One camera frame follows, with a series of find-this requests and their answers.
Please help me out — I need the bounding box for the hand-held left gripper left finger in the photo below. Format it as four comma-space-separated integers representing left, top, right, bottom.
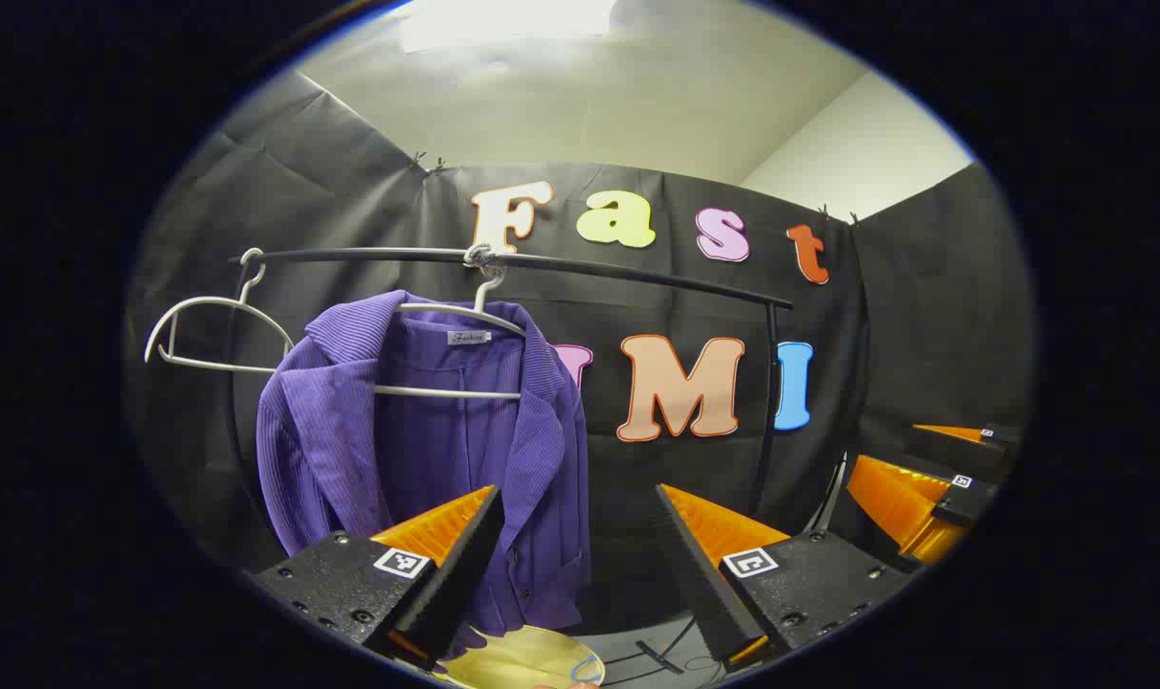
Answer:
251, 484, 506, 671

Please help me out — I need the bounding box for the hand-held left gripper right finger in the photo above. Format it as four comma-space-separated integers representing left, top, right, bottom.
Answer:
655, 483, 916, 671

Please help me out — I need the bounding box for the purple corduroy jacket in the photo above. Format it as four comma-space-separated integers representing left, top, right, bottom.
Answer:
255, 290, 592, 661

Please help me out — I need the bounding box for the white plastic hanger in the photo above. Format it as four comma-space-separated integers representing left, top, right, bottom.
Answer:
145, 247, 296, 374
374, 263, 528, 401

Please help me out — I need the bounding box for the black backdrop cloth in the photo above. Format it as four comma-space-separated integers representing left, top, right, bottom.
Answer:
125, 69, 1036, 613

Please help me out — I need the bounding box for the ceiling light panel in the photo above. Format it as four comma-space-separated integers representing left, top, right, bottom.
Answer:
400, 0, 619, 54

